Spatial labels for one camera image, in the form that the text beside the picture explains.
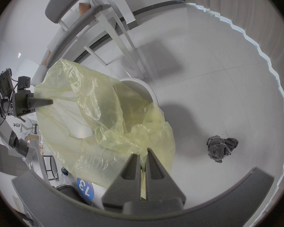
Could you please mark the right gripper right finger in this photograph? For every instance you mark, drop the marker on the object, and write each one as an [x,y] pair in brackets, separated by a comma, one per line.
[165,193]

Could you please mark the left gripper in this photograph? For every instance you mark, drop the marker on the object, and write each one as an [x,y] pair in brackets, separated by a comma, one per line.
[20,104]

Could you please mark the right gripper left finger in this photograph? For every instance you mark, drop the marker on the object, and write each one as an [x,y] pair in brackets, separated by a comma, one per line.
[120,193]

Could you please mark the yellow plastic bag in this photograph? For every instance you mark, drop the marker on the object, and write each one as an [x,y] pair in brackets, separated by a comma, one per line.
[97,107]

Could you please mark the black plastic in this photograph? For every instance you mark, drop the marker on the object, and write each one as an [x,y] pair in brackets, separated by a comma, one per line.
[220,148]

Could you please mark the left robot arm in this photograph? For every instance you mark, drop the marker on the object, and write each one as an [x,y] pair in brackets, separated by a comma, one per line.
[6,79]

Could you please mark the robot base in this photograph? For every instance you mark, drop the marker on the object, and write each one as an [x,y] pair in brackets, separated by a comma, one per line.
[85,188]

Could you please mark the white trash bin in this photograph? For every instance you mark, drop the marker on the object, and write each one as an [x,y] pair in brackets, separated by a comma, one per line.
[144,90]

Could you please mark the light grey sofa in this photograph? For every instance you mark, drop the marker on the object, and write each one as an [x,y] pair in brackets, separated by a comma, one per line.
[41,76]

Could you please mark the orange cushion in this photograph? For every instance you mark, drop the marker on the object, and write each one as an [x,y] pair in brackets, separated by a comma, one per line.
[84,8]
[47,57]

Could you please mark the grey seat white chair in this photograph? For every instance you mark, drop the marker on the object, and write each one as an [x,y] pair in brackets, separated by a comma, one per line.
[59,1]

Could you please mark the white curtain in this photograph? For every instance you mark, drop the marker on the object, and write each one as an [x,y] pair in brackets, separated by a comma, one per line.
[262,32]

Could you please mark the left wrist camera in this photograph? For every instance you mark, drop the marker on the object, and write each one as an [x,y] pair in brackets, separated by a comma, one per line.
[23,81]

